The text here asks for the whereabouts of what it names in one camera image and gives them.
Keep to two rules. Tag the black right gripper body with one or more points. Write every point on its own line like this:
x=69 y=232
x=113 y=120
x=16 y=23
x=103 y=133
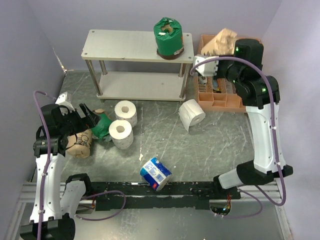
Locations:
x=226 y=69

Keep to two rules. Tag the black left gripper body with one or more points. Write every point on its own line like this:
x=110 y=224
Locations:
x=72 y=123

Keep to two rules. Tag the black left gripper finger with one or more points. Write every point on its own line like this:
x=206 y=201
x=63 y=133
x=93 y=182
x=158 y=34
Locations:
x=88 y=119
x=95 y=118

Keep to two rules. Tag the brown cartoon paper roll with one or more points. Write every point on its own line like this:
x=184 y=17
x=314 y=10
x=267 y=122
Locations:
x=221 y=44

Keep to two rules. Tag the white unwrapped loose-end roll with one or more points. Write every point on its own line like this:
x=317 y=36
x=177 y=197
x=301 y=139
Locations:
x=191 y=113

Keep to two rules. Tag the green paper roll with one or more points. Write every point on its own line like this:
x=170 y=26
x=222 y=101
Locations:
x=169 y=40

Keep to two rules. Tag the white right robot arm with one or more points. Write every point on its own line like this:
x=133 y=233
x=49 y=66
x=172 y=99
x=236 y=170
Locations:
x=260 y=95

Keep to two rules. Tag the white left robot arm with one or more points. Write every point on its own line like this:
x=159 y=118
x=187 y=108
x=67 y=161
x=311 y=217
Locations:
x=53 y=213

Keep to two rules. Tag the grey two-tier shelf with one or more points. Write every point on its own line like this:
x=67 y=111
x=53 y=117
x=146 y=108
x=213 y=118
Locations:
x=134 y=46

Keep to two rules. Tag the green torn wrapped roll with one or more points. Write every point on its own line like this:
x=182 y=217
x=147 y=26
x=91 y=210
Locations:
x=101 y=130

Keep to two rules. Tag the brown wrapped roll left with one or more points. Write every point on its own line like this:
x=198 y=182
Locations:
x=79 y=145

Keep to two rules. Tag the white floral roll front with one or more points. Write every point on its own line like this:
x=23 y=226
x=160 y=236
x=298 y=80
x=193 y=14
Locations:
x=121 y=133

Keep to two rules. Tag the orange plastic file organizer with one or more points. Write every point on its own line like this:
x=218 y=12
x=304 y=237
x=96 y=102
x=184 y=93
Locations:
x=219 y=94

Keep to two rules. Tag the blue wrapped paper roll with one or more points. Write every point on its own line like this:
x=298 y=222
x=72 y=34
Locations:
x=156 y=174

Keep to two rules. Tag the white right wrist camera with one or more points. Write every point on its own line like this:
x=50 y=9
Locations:
x=208 y=69

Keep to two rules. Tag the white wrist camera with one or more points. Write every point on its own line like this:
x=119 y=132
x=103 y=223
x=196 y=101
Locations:
x=208 y=69
x=65 y=99

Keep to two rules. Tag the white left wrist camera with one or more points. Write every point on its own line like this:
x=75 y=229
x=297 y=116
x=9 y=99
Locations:
x=65 y=99

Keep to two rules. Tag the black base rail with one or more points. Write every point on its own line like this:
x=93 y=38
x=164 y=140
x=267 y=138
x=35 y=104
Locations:
x=140 y=195

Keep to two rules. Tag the aluminium frame rail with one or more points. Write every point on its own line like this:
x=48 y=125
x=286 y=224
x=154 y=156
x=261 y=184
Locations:
x=28 y=191

